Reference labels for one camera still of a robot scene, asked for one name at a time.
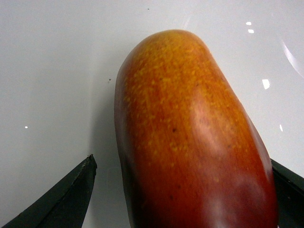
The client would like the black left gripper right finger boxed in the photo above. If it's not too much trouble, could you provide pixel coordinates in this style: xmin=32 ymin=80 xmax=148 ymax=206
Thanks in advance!
xmin=271 ymin=160 xmax=304 ymax=228

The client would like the white checkout scale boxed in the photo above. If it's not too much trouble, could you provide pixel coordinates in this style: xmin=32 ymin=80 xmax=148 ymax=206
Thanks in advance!
xmin=0 ymin=0 xmax=304 ymax=228

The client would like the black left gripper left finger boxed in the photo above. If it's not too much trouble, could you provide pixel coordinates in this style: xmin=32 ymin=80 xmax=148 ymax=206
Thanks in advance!
xmin=4 ymin=154 xmax=97 ymax=228

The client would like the dark red mango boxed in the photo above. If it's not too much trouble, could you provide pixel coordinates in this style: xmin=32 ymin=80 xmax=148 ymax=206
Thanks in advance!
xmin=114 ymin=30 xmax=278 ymax=228

